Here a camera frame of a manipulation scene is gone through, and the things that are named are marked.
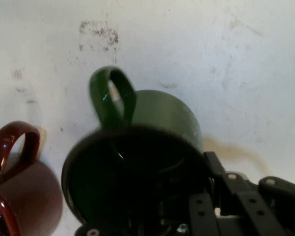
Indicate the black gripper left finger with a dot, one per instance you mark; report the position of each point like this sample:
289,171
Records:
202,216

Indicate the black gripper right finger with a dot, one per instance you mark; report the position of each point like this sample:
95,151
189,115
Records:
273,209

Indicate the green enamel mug white lettering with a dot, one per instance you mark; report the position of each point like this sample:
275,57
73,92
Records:
162,110

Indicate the red ceramic mug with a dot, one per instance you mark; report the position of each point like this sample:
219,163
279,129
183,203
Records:
34,191

